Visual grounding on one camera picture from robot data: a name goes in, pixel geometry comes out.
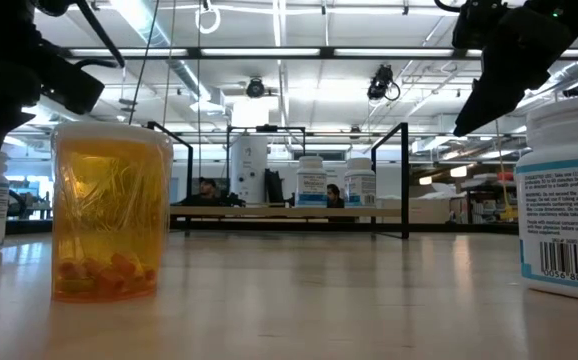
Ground orange pill bottle white cap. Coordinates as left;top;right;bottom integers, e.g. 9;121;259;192
50;121;175;305

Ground cardboard box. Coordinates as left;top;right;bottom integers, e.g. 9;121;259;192
408;197;453;225

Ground person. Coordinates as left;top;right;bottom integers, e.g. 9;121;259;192
324;183;346;209
176;177;245;208

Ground white cylindrical tank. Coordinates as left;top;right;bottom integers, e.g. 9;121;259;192
229;133;269;205

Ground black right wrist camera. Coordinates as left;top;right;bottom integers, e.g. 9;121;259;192
451;0;511;50

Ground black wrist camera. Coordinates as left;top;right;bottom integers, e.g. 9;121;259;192
38;43;106;116
451;0;511;50

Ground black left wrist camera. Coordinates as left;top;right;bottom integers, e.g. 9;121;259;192
38;43;106;116

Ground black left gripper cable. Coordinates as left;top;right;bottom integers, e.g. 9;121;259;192
71;0;126;70

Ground black camera with cable loop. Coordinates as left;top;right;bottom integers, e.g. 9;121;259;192
367;63;401;102

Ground black overhead frame bar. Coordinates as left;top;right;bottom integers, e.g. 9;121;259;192
61;46;578;61

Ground black overhead camera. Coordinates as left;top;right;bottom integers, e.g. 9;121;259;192
245;76;266;100

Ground wooden shelf black wire legs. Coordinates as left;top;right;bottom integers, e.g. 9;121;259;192
146;120;411;240

